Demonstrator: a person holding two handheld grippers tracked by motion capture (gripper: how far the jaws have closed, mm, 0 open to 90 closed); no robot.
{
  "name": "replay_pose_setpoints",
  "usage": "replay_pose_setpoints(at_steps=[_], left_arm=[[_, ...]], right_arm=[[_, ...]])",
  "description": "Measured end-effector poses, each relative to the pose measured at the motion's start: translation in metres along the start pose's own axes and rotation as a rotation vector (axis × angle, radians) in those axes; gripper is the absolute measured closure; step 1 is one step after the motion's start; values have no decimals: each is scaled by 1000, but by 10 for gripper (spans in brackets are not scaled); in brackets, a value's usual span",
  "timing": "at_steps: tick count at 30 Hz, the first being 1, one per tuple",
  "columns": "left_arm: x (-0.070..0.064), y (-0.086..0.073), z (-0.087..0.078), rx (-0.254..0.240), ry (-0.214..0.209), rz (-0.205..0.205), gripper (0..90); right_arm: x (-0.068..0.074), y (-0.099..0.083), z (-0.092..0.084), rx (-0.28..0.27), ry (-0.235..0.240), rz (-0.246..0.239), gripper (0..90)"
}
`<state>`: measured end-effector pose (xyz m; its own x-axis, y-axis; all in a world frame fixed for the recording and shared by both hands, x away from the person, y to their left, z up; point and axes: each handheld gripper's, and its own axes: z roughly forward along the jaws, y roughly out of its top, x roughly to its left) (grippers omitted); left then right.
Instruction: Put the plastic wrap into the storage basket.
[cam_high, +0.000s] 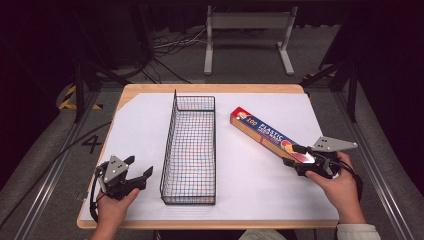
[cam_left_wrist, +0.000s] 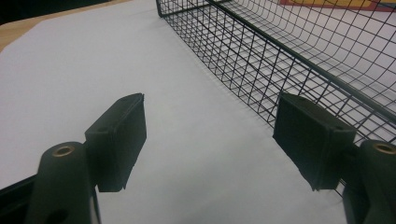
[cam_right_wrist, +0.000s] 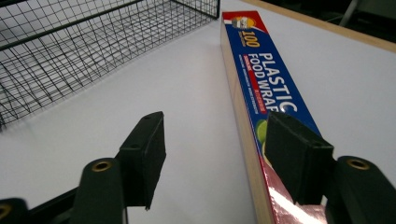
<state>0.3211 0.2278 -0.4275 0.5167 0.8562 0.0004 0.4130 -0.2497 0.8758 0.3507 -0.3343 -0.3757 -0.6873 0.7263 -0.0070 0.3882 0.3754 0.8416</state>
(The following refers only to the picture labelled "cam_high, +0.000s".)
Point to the metal floor rail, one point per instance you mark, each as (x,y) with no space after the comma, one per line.
(376,173)
(46,186)

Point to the person's right hand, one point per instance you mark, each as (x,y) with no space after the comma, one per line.
(340,193)

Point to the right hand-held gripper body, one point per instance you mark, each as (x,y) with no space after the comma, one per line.
(321,165)

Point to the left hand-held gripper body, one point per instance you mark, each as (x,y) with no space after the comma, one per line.
(115,173)

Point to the black metal stand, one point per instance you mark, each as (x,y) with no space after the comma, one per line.
(80,90)
(351,90)

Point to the long plastic wrap box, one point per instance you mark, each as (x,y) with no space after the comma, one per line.
(263,131)

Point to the white table sheet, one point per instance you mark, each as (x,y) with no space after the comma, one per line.
(253,186)

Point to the white metal stand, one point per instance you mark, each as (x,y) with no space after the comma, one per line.
(250,21)

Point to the person's light trousers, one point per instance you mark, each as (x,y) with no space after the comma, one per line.
(256,234)

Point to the person's left hand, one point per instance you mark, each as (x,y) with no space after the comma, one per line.
(112,210)

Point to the yellow black hazard tape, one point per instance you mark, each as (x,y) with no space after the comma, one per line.
(68,98)

